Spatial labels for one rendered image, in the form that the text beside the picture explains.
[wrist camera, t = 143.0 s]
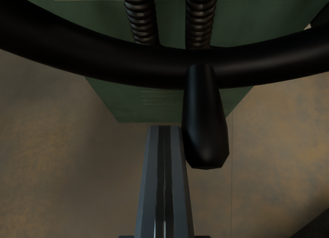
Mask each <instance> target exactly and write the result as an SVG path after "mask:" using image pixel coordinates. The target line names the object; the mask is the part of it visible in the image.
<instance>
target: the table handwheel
mask: <svg viewBox="0 0 329 238"><path fill-rule="evenodd" d="M0 49H2V50H4V51H7V52H9V53H12V54H15V55H17V56H20V57H23V58H26V59H29V60H32V61H34V62H37V63H40V64H43V65H47V66H50V67H53V68H56V69H59V70H63V71H67V72H71V73H74V74H77V75H81V76H85V77H89V78H94V79H98V80H103V81H107V82H113V83H118V84H123V85H129V86H137V87H144V88H154V89H166V90H184V89H185V82H186V70H187V69H188V68H189V67H190V66H192V65H195V64H208V65H211V66H212V67H213V70H214V75H215V79H216V82H217V85H218V89H232V88H242V87H250V86H257V85H264V84H270V83H277V82H282V81H287V80H292V79H297V78H302V77H307V76H311V75H316V74H320V73H324V72H328V71H329V22H326V23H323V24H320V25H317V26H314V27H311V28H308V29H305V30H302V31H299V32H296V33H292V34H289V35H286V36H282V37H278V38H275V39H271V40H266V41H262V42H258V43H252V44H247V45H241V46H235V47H227V48H212V49H176V48H161V47H154V46H148V45H142V44H137V43H133V42H129V41H125V40H121V39H118V38H114V37H111V36H108V35H105V34H102V33H99V32H96V31H93V30H90V29H88V28H85V27H83V26H80V25H78V24H75V23H73V22H70V21H68V20H66V19H64V18H62V17H60V16H57V15H55V14H53V13H51V12H49V11H47V10H45V9H43V8H41V7H39V6H37V5H36V4H34V3H32V2H30V1H28V0H0Z"/></svg>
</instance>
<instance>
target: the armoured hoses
mask: <svg viewBox="0 0 329 238"><path fill-rule="evenodd" d="M216 2H217V0H186V5H185V8H186V11H185V16H186V18H185V23H186V24H185V46H186V49H212V48H224V47H216V46H210V40H211V34H212V29H213V27H212V24H213V22H214V21H213V18H214V16H215V13H214V11H215V9H216V5H215V4H216ZM123 4H124V6H125V7H126V10H125V12H126V13H127V14H128V16H127V19H128V20H129V25H130V26H131V31H132V33H133V34H132V36H133V38H134V42H135V43H137V44H142V45H148V46H154V47H161V48H171V47H164V46H162V45H161V44H160V40H159V34H158V24H157V17H156V10H155V3H154V0H124V3H123Z"/></svg>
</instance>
